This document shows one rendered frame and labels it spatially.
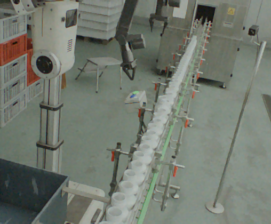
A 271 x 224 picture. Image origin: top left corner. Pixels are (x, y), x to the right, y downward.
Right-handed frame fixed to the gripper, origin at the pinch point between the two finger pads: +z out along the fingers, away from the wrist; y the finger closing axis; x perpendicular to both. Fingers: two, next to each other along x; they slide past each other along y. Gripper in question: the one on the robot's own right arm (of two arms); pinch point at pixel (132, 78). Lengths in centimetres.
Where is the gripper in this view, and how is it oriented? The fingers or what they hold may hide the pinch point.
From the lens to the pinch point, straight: 171.0
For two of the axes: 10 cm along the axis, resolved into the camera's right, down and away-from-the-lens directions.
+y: 2.2, -3.7, 9.0
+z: 1.9, 9.2, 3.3
